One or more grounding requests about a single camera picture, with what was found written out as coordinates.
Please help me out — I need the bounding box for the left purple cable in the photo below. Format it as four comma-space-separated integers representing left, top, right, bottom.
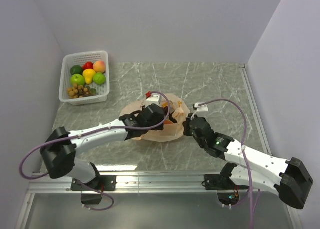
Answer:
18, 90, 171, 212

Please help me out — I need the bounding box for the green apple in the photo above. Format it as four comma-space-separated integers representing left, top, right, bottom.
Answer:
70, 74, 86, 86

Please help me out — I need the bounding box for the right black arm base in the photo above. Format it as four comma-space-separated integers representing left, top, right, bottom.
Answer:
201, 174, 240, 207

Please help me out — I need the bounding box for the aluminium mounting rail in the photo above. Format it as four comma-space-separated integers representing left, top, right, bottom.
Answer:
16, 171, 293, 229

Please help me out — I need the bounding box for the yellow pear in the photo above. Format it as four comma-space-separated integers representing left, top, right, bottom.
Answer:
82, 69, 96, 85

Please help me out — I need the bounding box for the peach fruit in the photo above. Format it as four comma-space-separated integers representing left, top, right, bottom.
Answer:
93, 60, 106, 74

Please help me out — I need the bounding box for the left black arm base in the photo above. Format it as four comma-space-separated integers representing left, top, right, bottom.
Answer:
70, 175, 118, 206

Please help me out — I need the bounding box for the dark green fruit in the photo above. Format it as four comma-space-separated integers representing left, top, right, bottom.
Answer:
70, 65, 83, 76

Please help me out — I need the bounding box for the red fruit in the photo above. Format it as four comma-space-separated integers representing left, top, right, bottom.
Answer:
82, 61, 94, 70

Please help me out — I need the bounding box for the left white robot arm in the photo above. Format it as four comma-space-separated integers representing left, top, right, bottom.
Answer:
40, 104, 169, 190

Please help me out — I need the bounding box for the dark brown fruit inside bag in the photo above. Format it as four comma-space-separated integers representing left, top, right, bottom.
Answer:
169, 113, 178, 124

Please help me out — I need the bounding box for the white perforated plastic basket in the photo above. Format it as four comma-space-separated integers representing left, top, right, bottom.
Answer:
58, 51, 110, 106

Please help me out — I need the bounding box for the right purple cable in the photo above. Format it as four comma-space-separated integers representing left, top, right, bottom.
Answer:
197, 98, 262, 229

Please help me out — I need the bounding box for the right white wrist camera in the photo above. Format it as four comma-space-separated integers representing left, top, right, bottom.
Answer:
186, 102, 209, 120

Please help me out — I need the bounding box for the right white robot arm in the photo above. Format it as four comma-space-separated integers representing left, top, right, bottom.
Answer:
183, 116, 314, 210

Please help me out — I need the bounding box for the purple cable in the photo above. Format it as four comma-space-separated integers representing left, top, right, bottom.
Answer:
18, 90, 171, 212
197, 98, 262, 229

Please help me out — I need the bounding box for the light green round fruit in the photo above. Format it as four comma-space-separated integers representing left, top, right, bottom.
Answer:
93, 72, 106, 85

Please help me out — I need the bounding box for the translucent orange plastic bag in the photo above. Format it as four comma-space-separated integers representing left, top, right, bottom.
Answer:
133, 93, 191, 143

